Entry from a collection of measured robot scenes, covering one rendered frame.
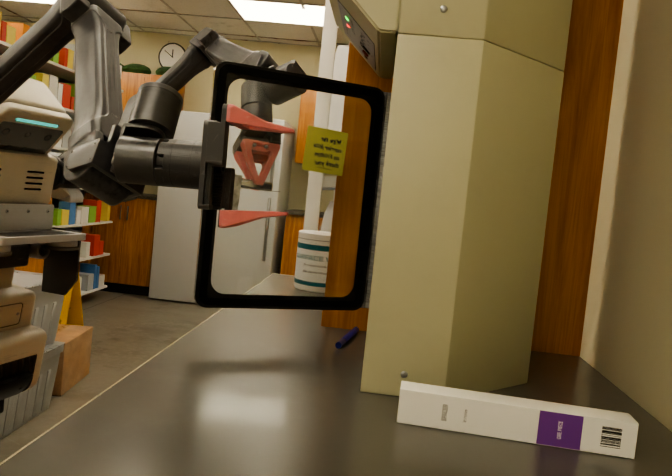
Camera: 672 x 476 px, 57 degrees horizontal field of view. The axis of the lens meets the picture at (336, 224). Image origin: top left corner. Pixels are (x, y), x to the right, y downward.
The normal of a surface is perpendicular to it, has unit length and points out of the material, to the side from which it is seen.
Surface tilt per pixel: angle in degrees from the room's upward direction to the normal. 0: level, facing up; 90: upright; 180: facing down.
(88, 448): 0
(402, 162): 90
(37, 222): 90
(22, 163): 98
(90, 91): 62
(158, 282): 90
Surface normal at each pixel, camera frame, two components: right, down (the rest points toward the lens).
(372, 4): -0.07, 0.04
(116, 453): 0.10, -0.99
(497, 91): 0.65, 0.11
